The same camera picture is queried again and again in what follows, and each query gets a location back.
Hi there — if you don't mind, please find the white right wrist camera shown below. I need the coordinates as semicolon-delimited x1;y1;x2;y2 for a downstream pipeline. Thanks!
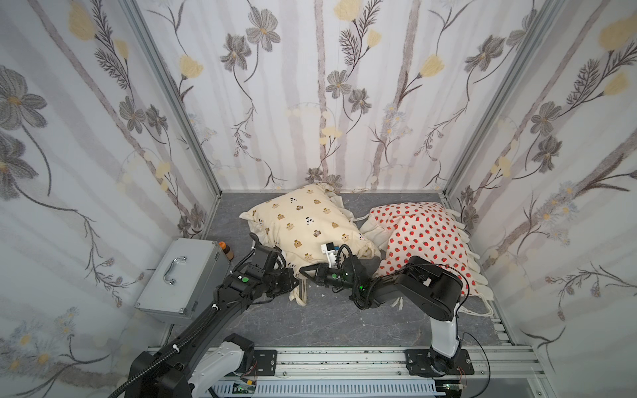
321;242;353;268

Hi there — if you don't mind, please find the silver metal case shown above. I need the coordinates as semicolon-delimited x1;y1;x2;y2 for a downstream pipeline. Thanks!
135;238;231;326

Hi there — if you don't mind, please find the aluminium mounting rail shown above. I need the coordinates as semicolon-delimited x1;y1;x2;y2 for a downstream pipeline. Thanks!
199;346;556;397

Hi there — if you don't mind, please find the cream bear print pillow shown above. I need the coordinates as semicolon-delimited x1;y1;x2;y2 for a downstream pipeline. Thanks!
240;183;380;306

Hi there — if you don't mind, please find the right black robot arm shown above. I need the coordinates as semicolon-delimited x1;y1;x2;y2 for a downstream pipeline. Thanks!
300;255;468;377

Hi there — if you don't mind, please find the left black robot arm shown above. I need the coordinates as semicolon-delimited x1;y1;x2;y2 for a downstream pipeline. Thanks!
111;234;300;397

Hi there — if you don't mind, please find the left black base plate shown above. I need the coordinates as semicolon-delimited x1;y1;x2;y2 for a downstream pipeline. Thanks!
240;349;278;379

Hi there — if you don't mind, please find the small green circuit board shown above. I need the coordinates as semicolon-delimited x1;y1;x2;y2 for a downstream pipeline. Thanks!
232;379;257;395

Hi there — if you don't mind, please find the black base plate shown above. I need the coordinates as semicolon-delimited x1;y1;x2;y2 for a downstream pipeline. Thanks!
240;349;278;379
404;348;474;377

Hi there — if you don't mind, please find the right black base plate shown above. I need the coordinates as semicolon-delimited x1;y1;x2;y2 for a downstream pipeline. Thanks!
404;348;474;377

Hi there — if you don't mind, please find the red strawberry print pillow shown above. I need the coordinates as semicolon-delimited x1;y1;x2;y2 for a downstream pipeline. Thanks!
360;202;494;317

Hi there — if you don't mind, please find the orange capped small bottle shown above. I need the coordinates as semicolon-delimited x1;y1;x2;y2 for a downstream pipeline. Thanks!
219;241;235;261

